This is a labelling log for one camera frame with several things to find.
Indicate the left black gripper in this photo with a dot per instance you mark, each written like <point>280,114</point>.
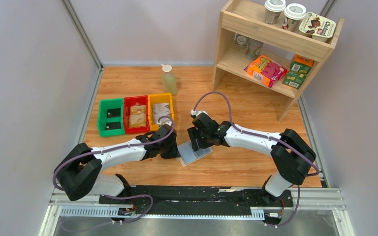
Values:
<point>174,153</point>

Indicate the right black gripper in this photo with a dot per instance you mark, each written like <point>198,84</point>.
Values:
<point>194,133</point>

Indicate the beige card holder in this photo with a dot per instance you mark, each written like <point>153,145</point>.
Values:
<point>188,155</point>

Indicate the white credit card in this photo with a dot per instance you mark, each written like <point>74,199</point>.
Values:
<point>161,108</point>

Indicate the gold credit card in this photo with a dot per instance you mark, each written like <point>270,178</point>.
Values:
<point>138,111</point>

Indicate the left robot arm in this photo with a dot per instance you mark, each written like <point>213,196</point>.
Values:
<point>80,173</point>

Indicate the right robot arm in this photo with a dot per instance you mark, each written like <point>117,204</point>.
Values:
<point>292,156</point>

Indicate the silver cards in yellow bin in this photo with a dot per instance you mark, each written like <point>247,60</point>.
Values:
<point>157,116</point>

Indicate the gold cards in red bin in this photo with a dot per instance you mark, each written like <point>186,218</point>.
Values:
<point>137,122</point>

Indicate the black cards in green bin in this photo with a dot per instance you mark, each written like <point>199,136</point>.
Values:
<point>114,119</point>

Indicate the red plastic bin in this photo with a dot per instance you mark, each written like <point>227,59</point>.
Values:
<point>133,101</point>

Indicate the yellow plastic bin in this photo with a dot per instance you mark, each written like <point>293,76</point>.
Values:
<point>158,98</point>

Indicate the green plastic bin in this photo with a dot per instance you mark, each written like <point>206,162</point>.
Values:
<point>104,105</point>

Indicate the green soap bottle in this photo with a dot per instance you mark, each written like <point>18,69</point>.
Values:
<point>169,80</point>

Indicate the orange pink snack box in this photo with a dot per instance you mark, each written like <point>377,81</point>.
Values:
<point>266,71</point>

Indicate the left glass jar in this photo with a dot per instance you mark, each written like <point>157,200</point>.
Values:
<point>241,41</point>

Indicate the glass jar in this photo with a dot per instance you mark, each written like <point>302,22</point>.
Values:
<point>241,41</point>
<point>253,49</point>

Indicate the right glass jar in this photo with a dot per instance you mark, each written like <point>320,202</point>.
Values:
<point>253,49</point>

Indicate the wooden shelf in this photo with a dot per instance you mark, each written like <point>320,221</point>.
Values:
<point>246,18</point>

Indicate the green orange juice box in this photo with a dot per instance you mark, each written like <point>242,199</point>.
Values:
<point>298,70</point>

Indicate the left paper coffee cup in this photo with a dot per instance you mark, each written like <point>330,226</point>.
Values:
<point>274,8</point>

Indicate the paper coffee cup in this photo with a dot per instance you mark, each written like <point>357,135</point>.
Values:
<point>274,8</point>
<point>294,13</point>

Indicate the right paper coffee cup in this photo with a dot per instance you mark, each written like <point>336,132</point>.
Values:
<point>294,13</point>

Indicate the Chobani yogurt cup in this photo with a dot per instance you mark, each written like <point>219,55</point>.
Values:
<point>317,27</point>

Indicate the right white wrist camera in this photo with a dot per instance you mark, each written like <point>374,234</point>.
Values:
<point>194,113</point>

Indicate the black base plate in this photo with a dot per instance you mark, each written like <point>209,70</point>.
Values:
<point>199,200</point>

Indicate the aluminium frame rail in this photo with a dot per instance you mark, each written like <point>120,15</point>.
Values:
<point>316,212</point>

